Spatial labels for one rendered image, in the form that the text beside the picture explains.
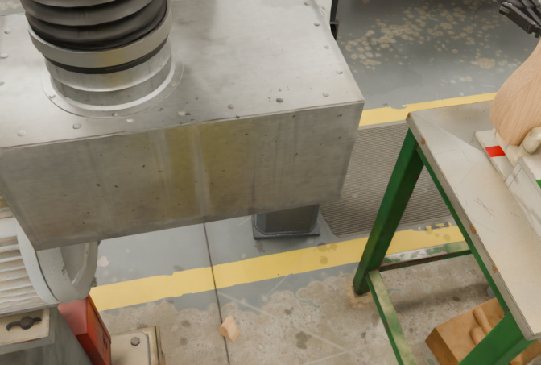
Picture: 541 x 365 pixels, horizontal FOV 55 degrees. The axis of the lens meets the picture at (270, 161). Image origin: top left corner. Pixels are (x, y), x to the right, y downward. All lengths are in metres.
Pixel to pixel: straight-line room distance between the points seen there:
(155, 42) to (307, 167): 0.18
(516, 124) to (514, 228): 0.22
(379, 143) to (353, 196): 0.36
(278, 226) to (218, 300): 0.37
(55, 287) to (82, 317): 0.71
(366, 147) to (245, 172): 2.05
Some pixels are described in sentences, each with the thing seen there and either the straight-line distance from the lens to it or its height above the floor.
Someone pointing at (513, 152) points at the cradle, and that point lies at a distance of 1.27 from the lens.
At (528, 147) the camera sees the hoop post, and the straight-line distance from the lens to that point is 1.25.
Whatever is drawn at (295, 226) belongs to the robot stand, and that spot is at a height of 0.07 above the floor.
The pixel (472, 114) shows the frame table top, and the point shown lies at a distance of 1.39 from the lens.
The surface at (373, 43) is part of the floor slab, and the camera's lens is 3.11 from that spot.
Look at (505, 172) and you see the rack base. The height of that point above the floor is 0.94.
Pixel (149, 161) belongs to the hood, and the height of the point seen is 1.49.
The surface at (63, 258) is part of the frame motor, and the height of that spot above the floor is 1.30.
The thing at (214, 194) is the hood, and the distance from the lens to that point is 0.48.
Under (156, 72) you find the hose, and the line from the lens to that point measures 0.42.
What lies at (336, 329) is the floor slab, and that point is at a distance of 1.99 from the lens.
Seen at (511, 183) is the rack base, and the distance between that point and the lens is 1.24.
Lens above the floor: 1.82
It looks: 50 degrees down
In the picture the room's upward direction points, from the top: 4 degrees clockwise
